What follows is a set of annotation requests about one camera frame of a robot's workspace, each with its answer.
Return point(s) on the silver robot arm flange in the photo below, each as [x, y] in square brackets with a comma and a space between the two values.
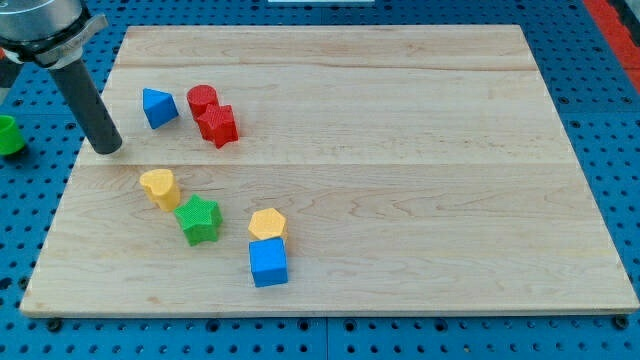
[49, 33]

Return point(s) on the blue triangle block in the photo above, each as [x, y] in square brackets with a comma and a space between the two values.
[159, 107]

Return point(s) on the yellow heart block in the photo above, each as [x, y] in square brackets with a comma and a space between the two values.
[161, 188]

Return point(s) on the yellow hexagon block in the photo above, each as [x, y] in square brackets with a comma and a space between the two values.
[266, 224]

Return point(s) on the red cylinder block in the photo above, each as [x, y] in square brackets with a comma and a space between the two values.
[200, 97]

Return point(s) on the blue cube block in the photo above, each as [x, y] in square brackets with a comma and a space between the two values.
[268, 262]

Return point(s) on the wooden board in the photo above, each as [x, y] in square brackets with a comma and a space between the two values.
[423, 171]

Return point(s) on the red star block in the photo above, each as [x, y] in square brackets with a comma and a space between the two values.
[217, 125]

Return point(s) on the green cylinder block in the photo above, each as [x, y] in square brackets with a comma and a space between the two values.
[12, 140]

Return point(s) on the green star block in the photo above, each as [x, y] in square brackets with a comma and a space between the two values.
[199, 220]

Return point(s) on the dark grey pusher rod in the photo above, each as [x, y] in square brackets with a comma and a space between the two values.
[79, 91]

